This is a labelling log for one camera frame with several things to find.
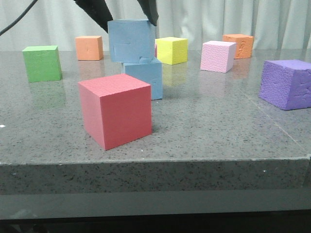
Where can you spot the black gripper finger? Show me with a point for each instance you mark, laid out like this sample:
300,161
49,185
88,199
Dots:
97,10
149,8

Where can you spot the light blue cube with cutout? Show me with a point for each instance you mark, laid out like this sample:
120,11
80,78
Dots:
131,41

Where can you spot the light blue cube curved mark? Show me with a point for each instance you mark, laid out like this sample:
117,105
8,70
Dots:
150,73

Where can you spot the orange foam cube left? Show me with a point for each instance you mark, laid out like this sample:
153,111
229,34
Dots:
89,48

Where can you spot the orange foam cube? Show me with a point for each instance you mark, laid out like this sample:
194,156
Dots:
89,48
244,44

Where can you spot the yellow foam cube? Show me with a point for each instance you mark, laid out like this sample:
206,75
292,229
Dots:
172,50

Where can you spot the green foam cube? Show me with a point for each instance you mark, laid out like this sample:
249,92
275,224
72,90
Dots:
42,63

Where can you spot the pink foam cube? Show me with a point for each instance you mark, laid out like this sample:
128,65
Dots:
217,56

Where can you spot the large red foam cube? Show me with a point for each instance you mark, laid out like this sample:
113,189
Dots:
116,109

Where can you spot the orange foam cube right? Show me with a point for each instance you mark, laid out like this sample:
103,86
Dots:
244,44

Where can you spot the grey pleated curtain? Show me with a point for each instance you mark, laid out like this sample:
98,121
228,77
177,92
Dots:
275,24

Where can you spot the purple foam cube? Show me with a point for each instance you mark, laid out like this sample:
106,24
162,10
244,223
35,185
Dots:
286,84

